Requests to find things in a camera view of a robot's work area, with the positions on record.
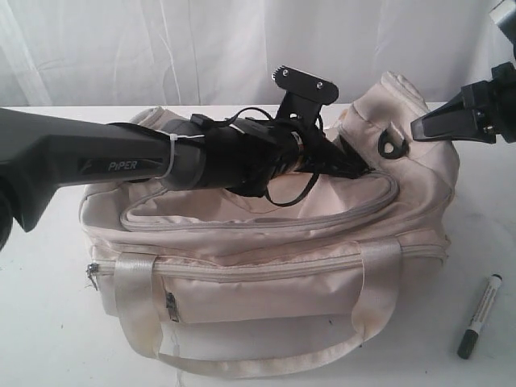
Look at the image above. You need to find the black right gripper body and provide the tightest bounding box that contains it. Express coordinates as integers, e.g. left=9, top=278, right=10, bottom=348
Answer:
left=461, top=62, right=515, bottom=144

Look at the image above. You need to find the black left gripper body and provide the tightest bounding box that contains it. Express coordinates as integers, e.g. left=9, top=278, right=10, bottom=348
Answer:
left=277, top=91, right=347, bottom=177

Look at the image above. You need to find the cream fabric duffel bag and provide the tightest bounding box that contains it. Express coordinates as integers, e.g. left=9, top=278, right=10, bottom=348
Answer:
left=79, top=71, right=460, bottom=378

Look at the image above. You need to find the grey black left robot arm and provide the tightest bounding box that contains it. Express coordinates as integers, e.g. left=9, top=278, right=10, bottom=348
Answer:
left=1, top=94, right=371, bottom=241

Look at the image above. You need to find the white marker black cap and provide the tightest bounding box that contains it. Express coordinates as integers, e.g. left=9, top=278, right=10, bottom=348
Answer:
left=456, top=273, right=502, bottom=360

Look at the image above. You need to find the white backdrop curtain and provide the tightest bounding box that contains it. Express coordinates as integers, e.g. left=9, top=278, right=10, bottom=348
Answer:
left=1, top=1, right=513, bottom=106

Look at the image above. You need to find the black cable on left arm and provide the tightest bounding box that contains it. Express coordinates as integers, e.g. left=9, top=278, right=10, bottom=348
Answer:
left=189, top=106, right=327, bottom=207

